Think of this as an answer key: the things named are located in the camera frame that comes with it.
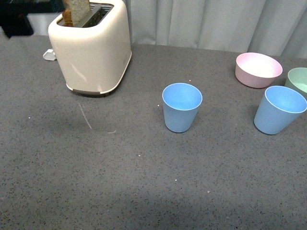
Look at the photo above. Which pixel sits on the light blue plastic cup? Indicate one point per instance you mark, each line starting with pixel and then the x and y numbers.
pixel 279 107

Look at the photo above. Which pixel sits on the cream white toaster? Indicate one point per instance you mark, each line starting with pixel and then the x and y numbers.
pixel 93 56

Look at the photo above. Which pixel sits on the pink plastic bowl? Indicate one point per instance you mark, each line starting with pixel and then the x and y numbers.
pixel 257 70

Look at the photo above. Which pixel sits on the white toaster lever knob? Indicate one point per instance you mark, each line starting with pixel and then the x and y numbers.
pixel 50 55

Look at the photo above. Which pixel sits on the bread slice in toaster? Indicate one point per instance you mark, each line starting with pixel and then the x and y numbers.
pixel 75 11

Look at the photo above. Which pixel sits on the green plastic bowl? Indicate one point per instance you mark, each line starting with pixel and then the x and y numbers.
pixel 297 80

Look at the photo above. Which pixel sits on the grey white curtain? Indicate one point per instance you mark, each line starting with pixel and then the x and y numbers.
pixel 271 27

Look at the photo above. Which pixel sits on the dark blurry object top left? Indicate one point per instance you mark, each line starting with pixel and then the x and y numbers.
pixel 13 14

